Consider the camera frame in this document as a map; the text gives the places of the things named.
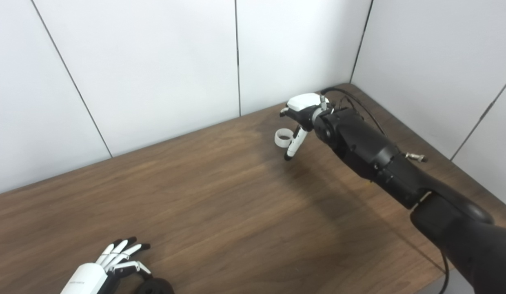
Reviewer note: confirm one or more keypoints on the round black part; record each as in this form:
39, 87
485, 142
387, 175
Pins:
155, 288

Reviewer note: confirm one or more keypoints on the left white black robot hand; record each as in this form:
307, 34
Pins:
85, 279

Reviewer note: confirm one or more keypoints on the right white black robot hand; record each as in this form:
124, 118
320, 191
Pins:
304, 102

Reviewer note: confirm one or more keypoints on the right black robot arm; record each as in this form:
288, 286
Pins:
371, 155

